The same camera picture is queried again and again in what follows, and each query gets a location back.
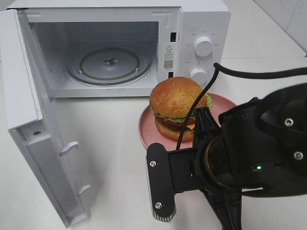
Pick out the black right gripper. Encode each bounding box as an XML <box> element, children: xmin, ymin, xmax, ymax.
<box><xmin>168</xmin><ymin>98</ymin><xmax>285</xmax><ymax>230</ymax></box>

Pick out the pink round plate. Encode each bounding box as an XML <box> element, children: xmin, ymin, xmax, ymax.
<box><xmin>138</xmin><ymin>93</ymin><xmax>236</xmax><ymax>151</ymax></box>

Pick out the burger with lettuce and tomato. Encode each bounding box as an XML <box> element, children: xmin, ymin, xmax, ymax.
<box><xmin>149</xmin><ymin>77</ymin><xmax>202</xmax><ymax>142</ymax></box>

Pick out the white microwave door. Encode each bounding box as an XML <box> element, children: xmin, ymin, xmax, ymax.
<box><xmin>0</xmin><ymin>9</ymin><xmax>87</xmax><ymax>227</ymax></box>

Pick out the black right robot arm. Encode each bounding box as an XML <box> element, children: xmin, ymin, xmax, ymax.
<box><xmin>168</xmin><ymin>84</ymin><xmax>307</xmax><ymax>230</ymax></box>

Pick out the white lower timer knob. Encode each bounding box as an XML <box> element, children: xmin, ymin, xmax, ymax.
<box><xmin>190</xmin><ymin>68</ymin><xmax>209</xmax><ymax>85</ymax></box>

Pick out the white upper power knob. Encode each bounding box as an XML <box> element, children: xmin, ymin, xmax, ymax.
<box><xmin>193</xmin><ymin>34</ymin><xmax>213</xmax><ymax>57</ymax></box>

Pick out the white warning label sticker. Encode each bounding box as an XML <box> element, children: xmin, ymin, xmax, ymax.
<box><xmin>162</xmin><ymin>42</ymin><xmax>177</xmax><ymax>71</ymax></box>

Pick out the glass microwave turntable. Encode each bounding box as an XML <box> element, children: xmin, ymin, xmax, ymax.
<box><xmin>67</xmin><ymin>47</ymin><xmax>152</xmax><ymax>86</ymax></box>

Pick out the white microwave oven body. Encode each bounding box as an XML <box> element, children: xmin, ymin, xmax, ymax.
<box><xmin>5</xmin><ymin>0</ymin><xmax>231</xmax><ymax>98</ymax></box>

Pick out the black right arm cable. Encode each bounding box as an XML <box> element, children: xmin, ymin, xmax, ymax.
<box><xmin>176</xmin><ymin>62</ymin><xmax>307</xmax><ymax>150</ymax></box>

